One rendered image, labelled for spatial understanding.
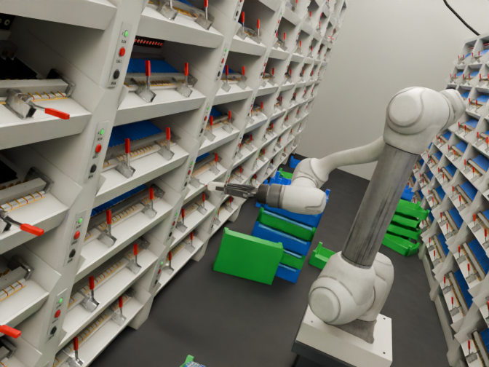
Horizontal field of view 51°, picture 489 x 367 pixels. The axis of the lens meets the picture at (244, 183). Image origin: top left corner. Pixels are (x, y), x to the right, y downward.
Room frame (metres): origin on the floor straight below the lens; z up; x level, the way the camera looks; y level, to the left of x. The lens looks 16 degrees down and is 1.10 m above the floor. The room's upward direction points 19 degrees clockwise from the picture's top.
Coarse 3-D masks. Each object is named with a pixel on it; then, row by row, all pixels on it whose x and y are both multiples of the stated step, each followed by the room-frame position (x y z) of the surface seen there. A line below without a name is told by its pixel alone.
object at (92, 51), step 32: (128, 0) 0.94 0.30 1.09; (32, 32) 0.93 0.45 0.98; (64, 32) 0.92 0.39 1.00; (96, 32) 0.92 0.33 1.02; (96, 64) 0.91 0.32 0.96; (96, 128) 0.94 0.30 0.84; (64, 160) 0.92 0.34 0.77; (64, 224) 0.91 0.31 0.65; (64, 256) 0.93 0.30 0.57; (64, 288) 0.97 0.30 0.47; (32, 320) 0.91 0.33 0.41
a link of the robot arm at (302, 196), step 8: (296, 184) 1.82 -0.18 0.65; (304, 184) 1.82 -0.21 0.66; (312, 184) 1.84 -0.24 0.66; (288, 192) 1.79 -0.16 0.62; (296, 192) 1.78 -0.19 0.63; (304, 192) 1.78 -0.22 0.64; (312, 192) 1.78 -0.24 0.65; (320, 192) 1.79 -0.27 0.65; (288, 200) 1.77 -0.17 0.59; (296, 200) 1.77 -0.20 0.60; (304, 200) 1.76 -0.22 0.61; (312, 200) 1.77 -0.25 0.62; (320, 200) 1.77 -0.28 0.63; (288, 208) 1.78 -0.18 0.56; (296, 208) 1.77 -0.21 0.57; (304, 208) 1.77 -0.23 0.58; (312, 208) 1.77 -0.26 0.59; (320, 208) 1.77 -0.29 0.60
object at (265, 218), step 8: (264, 208) 2.46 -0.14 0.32; (264, 216) 2.45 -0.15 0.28; (272, 216) 2.45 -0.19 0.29; (272, 224) 2.44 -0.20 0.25; (280, 224) 2.44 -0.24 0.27; (288, 224) 2.43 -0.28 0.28; (288, 232) 2.43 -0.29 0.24; (296, 232) 2.43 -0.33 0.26; (304, 232) 2.42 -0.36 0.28; (312, 232) 2.42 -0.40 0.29
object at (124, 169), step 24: (144, 120) 1.56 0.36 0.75; (168, 120) 1.61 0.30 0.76; (120, 144) 1.29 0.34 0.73; (144, 144) 1.38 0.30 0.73; (168, 144) 1.44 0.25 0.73; (192, 144) 1.60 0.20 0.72; (120, 168) 1.18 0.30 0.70; (144, 168) 1.28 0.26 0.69; (168, 168) 1.46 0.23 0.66; (96, 192) 1.00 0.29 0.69; (120, 192) 1.15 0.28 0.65
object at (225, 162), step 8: (208, 152) 2.31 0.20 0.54; (216, 152) 2.30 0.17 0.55; (224, 160) 2.30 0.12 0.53; (232, 160) 2.29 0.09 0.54; (200, 168) 2.08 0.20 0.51; (224, 168) 2.28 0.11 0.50; (192, 176) 1.95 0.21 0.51; (200, 176) 2.00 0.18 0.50; (208, 176) 2.06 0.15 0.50; (216, 176) 2.12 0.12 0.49; (192, 192) 1.81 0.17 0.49; (200, 192) 1.96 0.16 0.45; (184, 200) 1.72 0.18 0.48
